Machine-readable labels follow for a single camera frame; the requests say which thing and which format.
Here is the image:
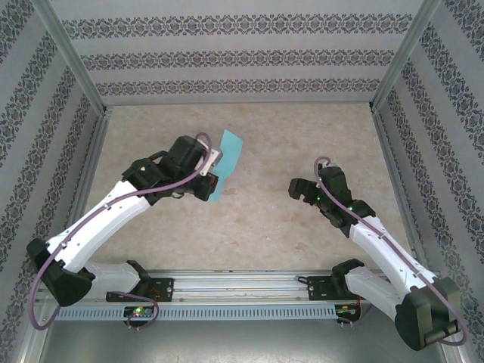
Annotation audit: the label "light blue paper sheet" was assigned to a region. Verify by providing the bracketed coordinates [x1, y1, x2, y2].
[209, 129, 245, 203]

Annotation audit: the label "left circuit board green light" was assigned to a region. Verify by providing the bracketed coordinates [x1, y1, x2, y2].
[124, 306, 154, 318]

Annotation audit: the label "grey metal panel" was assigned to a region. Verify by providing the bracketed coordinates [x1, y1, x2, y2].
[37, 320, 461, 363]

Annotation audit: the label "aluminium side rail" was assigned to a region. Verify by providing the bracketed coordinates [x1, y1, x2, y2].
[62, 107, 114, 243]
[371, 107, 430, 265]

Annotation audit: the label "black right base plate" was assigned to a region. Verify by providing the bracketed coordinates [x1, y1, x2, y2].
[306, 275, 375, 303]

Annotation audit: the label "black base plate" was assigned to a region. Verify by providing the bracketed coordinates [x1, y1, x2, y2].
[306, 275, 375, 303]
[105, 278, 175, 303]

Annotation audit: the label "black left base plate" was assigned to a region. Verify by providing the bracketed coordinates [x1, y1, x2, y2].
[105, 278, 175, 303]

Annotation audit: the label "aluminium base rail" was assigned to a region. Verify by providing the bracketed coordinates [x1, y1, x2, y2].
[36, 268, 445, 306]

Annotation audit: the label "aluminium frame post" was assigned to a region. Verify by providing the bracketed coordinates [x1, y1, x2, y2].
[29, 0, 114, 116]
[368, 0, 443, 114]

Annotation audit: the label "grey slotted cable duct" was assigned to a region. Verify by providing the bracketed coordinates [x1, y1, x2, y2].
[51, 305, 338, 321]

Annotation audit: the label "aluminium frame bar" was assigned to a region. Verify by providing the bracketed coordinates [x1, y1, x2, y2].
[9, 296, 54, 363]

